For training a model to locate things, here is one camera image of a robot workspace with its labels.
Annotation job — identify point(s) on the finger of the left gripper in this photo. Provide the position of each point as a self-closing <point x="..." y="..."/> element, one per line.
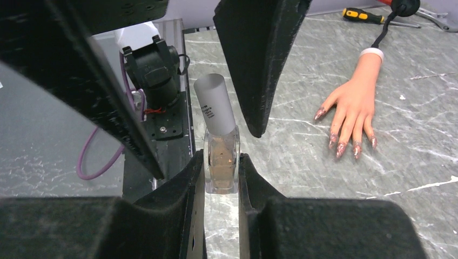
<point x="51" y="43"/>
<point x="256" y="38"/>

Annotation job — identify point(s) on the clear nail polish bottle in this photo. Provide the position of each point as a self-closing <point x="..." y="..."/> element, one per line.
<point x="221" y="138"/>

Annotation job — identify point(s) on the yellow black screwdriver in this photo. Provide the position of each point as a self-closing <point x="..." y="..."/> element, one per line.
<point x="359" y="15"/>

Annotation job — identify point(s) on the mannequin practice hand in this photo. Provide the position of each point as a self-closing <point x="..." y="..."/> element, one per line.
<point x="355" y="105"/>

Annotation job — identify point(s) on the red handled adjustable wrench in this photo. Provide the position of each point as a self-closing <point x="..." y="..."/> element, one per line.
<point x="412" y="7"/>

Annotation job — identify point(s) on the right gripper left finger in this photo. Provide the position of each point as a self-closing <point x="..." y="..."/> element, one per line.
<point x="166" y="223"/>

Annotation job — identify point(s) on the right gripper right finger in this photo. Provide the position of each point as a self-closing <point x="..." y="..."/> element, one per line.
<point x="272" y="225"/>

